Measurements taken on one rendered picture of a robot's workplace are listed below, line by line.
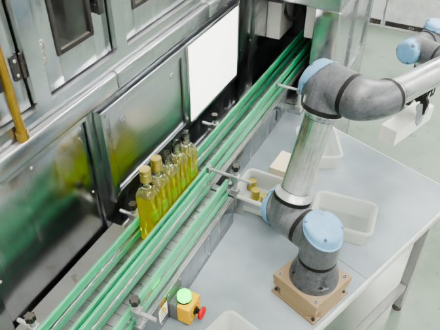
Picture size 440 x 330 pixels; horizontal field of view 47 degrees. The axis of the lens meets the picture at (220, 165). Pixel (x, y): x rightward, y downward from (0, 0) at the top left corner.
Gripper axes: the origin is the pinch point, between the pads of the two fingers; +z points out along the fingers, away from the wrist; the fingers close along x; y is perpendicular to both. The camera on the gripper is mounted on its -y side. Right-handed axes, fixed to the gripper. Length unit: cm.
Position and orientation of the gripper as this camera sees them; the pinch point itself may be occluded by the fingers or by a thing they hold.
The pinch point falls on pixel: (407, 119)
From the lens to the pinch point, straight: 190.8
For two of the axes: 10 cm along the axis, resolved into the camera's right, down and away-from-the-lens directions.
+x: -6.8, -4.7, 5.7
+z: 0.0, 7.7, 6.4
